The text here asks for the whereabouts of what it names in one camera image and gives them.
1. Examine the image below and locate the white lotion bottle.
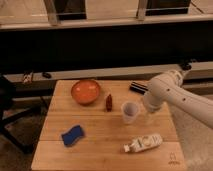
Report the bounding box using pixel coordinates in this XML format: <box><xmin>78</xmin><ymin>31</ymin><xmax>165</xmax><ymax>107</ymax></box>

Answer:
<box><xmin>124</xmin><ymin>133</ymin><xmax>163</xmax><ymax>153</ymax></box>

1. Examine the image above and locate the black clamp on ledge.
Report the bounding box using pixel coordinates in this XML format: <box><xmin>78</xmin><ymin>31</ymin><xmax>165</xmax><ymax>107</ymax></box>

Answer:
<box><xmin>179</xmin><ymin>59</ymin><xmax>196</xmax><ymax>71</ymax></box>

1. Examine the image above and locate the orange bowl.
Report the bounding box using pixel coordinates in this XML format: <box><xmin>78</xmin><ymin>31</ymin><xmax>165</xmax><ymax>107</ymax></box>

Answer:
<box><xmin>71</xmin><ymin>79</ymin><xmax>101</xmax><ymax>105</ymax></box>

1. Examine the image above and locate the small black object on ledge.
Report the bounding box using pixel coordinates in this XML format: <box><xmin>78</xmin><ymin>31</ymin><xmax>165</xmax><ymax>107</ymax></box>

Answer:
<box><xmin>42</xmin><ymin>72</ymin><xmax>52</xmax><ymax>79</ymax></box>

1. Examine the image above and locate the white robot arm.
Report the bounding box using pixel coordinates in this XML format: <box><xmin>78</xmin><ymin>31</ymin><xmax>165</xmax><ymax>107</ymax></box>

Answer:
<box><xmin>143</xmin><ymin>70</ymin><xmax>213</xmax><ymax>129</ymax></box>

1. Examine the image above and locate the blue sponge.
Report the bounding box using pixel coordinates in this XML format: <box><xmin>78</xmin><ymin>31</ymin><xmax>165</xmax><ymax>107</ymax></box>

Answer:
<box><xmin>61</xmin><ymin>125</ymin><xmax>85</xmax><ymax>146</ymax></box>

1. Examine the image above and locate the white ceramic cup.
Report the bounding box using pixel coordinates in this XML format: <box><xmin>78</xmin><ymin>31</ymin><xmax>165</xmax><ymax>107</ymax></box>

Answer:
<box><xmin>121</xmin><ymin>101</ymin><xmax>140</xmax><ymax>124</ymax></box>

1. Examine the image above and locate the black striped case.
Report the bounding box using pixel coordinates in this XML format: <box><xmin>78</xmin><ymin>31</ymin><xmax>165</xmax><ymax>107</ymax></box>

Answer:
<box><xmin>129</xmin><ymin>82</ymin><xmax>148</xmax><ymax>95</ymax></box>

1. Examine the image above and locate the small red-brown bottle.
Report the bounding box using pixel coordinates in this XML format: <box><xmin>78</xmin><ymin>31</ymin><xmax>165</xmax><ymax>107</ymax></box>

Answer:
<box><xmin>106</xmin><ymin>94</ymin><xmax>112</xmax><ymax>112</ymax></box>

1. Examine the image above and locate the black office chair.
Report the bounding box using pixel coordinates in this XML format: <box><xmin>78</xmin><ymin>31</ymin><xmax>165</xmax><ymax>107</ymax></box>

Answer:
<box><xmin>0</xmin><ymin>74</ymin><xmax>41</xmax><ymax>154</ymax></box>

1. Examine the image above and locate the striped item on ledge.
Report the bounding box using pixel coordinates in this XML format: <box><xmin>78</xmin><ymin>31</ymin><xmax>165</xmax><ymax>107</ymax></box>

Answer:
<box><xmin>22</xmin><ymin>71</ymin><xmax>34</xmax><ymax>84</ymax></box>

